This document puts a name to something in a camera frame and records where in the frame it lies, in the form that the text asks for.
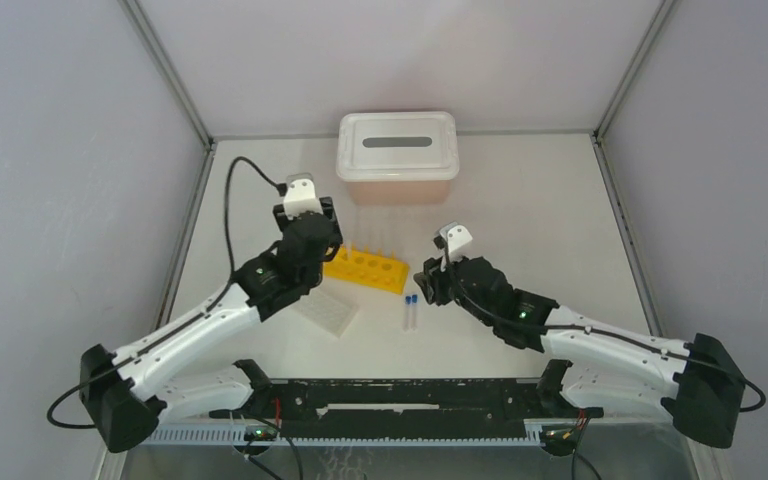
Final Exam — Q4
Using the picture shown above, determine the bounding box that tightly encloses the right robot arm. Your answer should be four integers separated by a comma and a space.
413, 257, 750, 449

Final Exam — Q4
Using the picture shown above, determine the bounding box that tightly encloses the yellow test tube rack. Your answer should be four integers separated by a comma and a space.
324, 245, 410, 295

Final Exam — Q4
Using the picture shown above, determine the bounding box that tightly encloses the pink plastic bin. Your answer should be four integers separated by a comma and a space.
346, 180, 452, 206

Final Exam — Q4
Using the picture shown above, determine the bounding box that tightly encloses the left camera cable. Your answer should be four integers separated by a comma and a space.
223, 156, 287, 286

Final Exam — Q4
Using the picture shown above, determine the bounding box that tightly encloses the white plastic bin lid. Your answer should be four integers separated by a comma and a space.
336, 111, 460, 182

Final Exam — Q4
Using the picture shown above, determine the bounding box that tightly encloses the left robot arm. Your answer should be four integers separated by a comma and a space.
46, 197, 343, 453

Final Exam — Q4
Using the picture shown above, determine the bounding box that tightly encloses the right camera cable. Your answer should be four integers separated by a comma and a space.
442, 241, 768, 413

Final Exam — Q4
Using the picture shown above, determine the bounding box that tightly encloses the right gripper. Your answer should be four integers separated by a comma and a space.
414, 248, 496, 329

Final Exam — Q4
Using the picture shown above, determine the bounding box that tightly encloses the camera cable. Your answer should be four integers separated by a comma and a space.
223, 156, 287, 286
442, 241, 768, 413

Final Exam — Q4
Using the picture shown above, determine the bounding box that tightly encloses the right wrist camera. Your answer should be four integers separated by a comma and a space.
433, 222, 473, 263

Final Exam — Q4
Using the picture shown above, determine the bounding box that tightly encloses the clear well plate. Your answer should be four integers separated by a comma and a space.
290, 287, 359, 338

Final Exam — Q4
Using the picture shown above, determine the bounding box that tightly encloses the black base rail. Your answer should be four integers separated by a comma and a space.
208, 378, 580, 442

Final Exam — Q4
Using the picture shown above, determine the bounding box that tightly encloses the blue capped tube left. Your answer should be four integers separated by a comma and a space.
402, 294, 417, 332

